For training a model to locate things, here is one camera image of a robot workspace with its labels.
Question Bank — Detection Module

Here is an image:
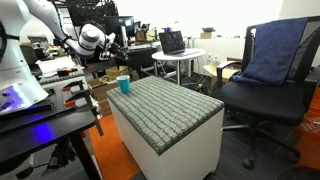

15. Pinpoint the grey open laptop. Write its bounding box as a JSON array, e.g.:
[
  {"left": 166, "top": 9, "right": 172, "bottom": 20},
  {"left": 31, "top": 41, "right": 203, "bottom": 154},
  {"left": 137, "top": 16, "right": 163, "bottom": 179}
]
[{"left": 157, "top": 30, "right": 201, "bottom": 57}]

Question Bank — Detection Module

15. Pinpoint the brown cardboard box with clutter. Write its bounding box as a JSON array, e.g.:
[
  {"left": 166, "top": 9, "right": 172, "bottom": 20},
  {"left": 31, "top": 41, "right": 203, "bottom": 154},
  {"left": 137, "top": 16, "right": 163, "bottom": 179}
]
[{"left": 87, "top": 73, "right": 120, "bottom": 116}]

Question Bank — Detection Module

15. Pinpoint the white cabinet box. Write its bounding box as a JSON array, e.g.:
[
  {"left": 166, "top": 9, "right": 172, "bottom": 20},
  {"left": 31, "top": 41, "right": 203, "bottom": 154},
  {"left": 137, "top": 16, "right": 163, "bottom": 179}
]
[{"left": 107, "top": 98, "right": 225, "bottom": 180}]

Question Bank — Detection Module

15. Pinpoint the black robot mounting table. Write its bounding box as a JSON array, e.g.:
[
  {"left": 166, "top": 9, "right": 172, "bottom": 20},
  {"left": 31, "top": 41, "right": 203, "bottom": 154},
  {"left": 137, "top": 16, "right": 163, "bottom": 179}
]
[{"left": 0, "top": 78, "right": 102, "bottom": 180}]

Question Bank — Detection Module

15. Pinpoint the navy blue cloth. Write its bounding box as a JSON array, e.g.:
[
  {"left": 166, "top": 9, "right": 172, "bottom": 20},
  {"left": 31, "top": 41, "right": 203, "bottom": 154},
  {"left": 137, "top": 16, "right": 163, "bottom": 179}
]
[{"left": 231, "top": 16, "right": 309, "bottom": 86}]

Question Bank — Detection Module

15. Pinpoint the black office chair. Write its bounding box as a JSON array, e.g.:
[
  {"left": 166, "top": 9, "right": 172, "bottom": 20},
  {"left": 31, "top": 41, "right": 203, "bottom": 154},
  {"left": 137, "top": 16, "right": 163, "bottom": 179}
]
[{"left": 212, "top": 14, "right": 320, "bottom": 170}]

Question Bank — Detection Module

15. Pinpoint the orange floor mat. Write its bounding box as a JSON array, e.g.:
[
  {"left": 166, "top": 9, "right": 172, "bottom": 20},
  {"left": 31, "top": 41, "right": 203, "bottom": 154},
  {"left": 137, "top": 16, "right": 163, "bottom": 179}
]
[{"left": 87, "top": 113, "right": 142, "bottom": 180}]

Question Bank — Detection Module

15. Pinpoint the grey woven pad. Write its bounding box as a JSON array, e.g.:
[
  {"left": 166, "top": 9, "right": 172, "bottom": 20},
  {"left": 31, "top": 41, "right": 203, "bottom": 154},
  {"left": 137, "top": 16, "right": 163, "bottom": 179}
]
[{"left": 39, "top": 68, "right": 86, "bottom": 86}]

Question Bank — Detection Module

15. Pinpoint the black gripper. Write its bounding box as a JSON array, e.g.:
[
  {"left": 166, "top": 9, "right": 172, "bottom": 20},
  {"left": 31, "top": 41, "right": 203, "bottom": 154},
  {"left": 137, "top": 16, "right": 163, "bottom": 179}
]
[{"left": 106, "top": 39, "right": 130, "bottom": 62}]

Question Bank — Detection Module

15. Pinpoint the black computer monitor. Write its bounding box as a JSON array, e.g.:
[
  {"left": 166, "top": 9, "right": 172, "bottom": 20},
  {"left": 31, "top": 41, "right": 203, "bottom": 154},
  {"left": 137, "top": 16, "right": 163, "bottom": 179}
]
[{"left": 103, "top": 15, "right": 136, "bottom": 48}]

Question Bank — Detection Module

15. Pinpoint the small cardboard box on shelf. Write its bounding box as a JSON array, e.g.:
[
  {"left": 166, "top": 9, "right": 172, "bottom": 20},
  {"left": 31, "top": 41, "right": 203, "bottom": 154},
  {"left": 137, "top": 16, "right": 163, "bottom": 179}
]
[{"left": 199, "top": 27, "right": 216, "bottom": 40}]

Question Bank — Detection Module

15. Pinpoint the large open cardboard box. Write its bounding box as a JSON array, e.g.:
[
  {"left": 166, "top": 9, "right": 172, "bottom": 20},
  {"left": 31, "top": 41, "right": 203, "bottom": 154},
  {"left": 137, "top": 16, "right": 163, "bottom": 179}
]
[{"left": 202, "top": 61, "right": 242, "bottom": 92}]

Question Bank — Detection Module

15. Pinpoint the black desk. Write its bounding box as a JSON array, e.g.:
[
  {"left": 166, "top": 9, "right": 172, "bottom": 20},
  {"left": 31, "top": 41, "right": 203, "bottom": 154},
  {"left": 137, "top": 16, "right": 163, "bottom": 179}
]
[{"left": 107, "top": 44, "right": 158, "bottom": 81}]

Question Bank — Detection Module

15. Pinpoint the long orange handled clamp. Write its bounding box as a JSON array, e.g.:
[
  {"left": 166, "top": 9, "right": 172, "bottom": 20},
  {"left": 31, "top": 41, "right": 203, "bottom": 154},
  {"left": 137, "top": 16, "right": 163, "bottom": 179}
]
[{"left": 63, "top": 89, "right": 105, "bottom": 137}]

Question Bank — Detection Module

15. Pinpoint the round white table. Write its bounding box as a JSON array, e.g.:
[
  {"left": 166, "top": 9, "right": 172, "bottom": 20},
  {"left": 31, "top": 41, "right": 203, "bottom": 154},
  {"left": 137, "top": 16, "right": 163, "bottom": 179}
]
[{"left": 151, "top": 48, "right": 207, "bottom": 86}]

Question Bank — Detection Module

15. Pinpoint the light blue cup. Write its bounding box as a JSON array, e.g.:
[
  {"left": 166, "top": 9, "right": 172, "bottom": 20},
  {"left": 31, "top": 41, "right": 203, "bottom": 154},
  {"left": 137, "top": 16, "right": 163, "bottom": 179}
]
[{"left": 115, "top": 74, "right": 131, "bottom": 95}]

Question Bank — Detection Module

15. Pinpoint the short orange handled clamp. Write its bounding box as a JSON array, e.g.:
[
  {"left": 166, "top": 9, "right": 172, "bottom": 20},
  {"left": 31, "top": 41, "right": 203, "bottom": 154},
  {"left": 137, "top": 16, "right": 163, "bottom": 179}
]
[{"left": 61, "top": 79, "right": 85, "bottom": 92}]

